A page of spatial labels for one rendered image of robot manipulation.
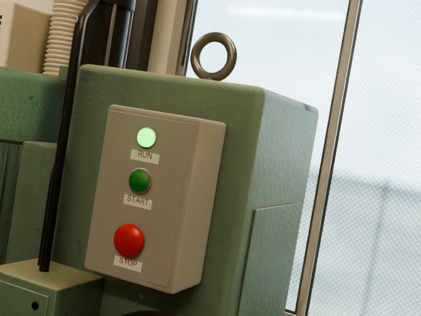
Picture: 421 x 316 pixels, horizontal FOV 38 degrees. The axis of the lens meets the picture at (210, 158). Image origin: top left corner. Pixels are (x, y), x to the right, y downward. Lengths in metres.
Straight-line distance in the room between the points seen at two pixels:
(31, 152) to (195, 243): 0.28
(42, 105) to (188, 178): 0.32
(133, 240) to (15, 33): 1.87
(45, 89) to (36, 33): 1.64
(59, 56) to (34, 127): 1.53
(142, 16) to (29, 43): 0.45
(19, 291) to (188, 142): 0.22
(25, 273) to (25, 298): 0.03
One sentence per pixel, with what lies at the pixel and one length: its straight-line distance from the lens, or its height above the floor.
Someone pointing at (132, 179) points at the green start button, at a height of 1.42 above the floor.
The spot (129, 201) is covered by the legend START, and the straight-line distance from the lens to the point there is 0.57.
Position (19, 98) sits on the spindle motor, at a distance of 0.80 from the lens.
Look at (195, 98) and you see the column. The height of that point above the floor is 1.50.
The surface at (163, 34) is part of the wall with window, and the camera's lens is 2.30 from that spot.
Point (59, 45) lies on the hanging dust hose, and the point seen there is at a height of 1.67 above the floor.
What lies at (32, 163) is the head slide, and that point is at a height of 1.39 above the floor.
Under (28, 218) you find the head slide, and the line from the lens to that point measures 0.78.
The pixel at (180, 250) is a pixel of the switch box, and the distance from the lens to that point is 0.55.
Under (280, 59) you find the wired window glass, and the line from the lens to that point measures 2.15.
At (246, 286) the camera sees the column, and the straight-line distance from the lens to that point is 0.63.
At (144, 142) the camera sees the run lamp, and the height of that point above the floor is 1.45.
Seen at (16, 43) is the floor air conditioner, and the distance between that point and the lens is 2.38.
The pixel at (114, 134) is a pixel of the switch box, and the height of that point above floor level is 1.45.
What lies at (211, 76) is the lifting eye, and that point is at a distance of 0.72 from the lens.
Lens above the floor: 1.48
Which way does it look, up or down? 3 degrees down
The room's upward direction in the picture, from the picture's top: 9 degrees clockwise
